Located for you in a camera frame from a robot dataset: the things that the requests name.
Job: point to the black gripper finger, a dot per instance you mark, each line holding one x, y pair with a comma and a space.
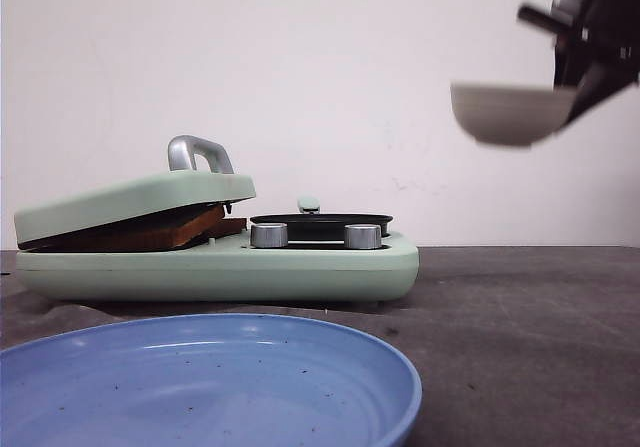
599, 83

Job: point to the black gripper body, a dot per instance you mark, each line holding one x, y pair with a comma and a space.
606, 31

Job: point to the beige ribbed bowl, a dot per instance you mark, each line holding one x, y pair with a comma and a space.
510, 115

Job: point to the white bread slice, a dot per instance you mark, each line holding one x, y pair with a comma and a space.
225, 227
159, 231

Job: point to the breakfast maker hinged lid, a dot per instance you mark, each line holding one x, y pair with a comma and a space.
200, 172

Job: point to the mint green breakfast maker base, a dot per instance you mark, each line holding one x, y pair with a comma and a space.
229, 270

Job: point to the grey table cloth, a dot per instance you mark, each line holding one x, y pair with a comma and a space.
515, 346

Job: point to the right silver control knob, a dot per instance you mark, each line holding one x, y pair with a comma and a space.
362, 236

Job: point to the silver control knob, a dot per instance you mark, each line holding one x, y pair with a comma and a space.
362, 236
269, 235

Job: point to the black round frying pan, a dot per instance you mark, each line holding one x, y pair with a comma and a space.
317, 226

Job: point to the left silver control knob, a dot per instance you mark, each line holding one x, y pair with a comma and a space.
269, 235

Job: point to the blue plate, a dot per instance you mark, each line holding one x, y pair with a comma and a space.
209, 380

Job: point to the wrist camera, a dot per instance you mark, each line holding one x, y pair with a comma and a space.
558, 19

